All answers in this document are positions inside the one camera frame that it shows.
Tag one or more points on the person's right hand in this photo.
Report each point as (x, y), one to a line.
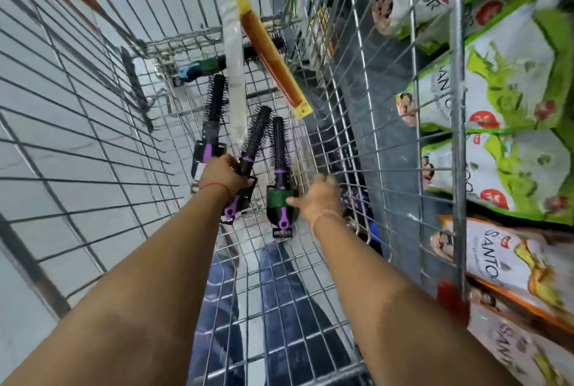
(320, 202)

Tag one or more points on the person's left hand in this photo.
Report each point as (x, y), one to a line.
(222, 173)

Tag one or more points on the person's left thumb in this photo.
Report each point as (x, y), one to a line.
(244, 182)

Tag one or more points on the person's right thumb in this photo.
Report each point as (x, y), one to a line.
(297, 202)

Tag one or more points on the person's right forearm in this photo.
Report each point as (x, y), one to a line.
(390, 309)

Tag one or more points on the person's left forearm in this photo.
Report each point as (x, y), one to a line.
(134, 300)

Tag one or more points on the red wrist thread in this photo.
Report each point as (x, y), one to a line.
(216, 185)

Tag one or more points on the pale wrist thread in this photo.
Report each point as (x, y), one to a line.
(323, 216)

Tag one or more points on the person's blue jeans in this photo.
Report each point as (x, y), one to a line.
(287, 309)

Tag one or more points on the clear white comb packet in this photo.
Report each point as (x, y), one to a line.
(235, 72)

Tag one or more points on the orange comb in yellow packet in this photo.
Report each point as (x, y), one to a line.
(271, 56)

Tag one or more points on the yellow white warning sticker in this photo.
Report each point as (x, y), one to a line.
(326, 34)

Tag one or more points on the red plastic cart corner bumper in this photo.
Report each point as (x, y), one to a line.
(452, 296)

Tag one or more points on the orange white soap packet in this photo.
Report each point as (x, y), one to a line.
(515, 345)
(515, 264)

